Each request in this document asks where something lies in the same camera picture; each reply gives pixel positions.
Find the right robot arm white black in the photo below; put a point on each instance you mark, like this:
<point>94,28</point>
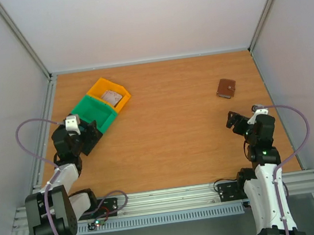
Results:
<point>263,183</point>

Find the yellow plastic bin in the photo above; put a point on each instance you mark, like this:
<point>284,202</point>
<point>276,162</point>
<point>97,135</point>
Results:
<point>102,85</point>

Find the green plastic bin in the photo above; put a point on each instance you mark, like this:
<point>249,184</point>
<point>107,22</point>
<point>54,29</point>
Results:
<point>90,109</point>

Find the left small circuit board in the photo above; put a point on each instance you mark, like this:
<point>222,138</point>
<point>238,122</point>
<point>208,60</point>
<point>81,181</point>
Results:
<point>95,225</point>

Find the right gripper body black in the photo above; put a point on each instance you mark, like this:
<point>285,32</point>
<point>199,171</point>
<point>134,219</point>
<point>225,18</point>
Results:
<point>239,121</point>

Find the cards stack in yellow bin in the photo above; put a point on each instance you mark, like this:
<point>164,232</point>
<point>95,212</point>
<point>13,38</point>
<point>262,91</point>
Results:
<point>111,97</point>

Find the grey slotted cable duct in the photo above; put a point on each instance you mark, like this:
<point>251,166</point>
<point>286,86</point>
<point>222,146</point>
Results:
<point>144,221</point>

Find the aluminium front rail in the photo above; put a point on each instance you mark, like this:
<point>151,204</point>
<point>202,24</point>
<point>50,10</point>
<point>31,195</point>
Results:
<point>196,196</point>

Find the brown leather card holder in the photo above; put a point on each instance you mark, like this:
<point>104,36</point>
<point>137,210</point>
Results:
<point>226,88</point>

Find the black plastic bin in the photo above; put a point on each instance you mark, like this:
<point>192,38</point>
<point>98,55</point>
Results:
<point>89,140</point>

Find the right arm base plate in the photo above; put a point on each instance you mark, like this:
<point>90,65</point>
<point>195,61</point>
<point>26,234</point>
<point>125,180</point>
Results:
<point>230,191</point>

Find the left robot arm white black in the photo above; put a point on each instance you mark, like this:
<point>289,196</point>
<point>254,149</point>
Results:
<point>52,211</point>

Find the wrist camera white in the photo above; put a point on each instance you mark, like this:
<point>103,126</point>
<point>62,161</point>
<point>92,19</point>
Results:
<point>257,110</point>
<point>72,123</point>

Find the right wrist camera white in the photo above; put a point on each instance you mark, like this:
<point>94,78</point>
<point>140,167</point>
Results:
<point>257,110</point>

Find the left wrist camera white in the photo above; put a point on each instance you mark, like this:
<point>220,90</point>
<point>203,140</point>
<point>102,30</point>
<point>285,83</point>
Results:
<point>72,123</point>

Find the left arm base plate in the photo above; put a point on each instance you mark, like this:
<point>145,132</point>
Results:
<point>108,205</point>

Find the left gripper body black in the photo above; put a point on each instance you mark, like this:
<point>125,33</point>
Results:
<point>88,138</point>

